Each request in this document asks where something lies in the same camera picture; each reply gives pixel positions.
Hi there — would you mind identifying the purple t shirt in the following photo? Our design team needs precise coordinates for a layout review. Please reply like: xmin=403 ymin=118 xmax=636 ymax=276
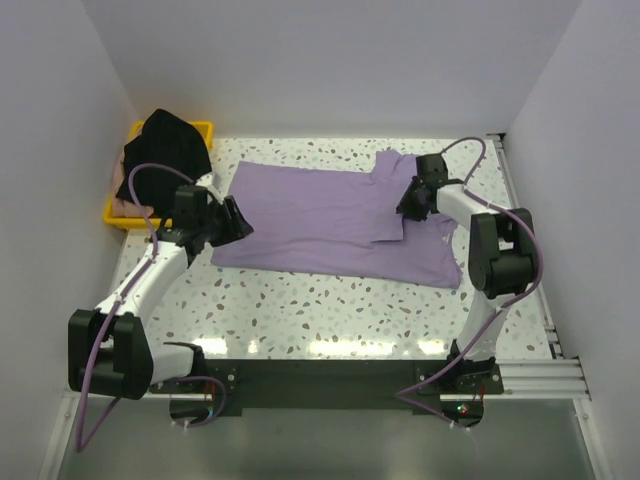
xmin=211 ymin=150 xmax=463 ymax=289

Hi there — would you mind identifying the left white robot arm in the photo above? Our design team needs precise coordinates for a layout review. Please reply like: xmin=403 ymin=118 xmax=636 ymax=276
xmin=67 ymin=185 xmax=253 ymax=400

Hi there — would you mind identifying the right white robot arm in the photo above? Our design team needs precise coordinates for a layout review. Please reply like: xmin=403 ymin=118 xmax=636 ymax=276
xmin=396 ymin=154 xmax=543 ymax=396

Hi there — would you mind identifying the yellow plastic bin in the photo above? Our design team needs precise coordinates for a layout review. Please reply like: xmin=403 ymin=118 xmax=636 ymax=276
xmin=102 ymin=121 xmax=214 ymax=231

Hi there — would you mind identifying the pink t shirt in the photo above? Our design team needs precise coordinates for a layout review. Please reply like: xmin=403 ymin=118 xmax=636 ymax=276
xmin=111 ymin=153 xmax=141 ymax=218

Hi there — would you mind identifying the black t shirt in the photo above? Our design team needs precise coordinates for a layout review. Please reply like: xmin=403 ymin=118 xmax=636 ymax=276
xmin=116 ymin=109 xmax=212 ymax=217

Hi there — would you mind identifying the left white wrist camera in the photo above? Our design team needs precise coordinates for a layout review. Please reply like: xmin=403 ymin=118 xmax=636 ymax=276
xmin=198 ymin=171 xmax=223 ymax=201

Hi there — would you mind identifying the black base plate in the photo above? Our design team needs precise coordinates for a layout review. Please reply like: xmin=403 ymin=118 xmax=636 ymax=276
xmin=148 ymin=357 xmax=504 ymax=419

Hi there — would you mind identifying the aluminium frame rail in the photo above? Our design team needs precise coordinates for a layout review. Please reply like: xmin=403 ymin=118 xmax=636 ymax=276
xmin=500 ymin=359 xmax=591 ymax=400

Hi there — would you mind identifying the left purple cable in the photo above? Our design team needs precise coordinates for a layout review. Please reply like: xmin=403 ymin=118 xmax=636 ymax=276
xmin=74 ymin=162 xmax=229 ymax=454

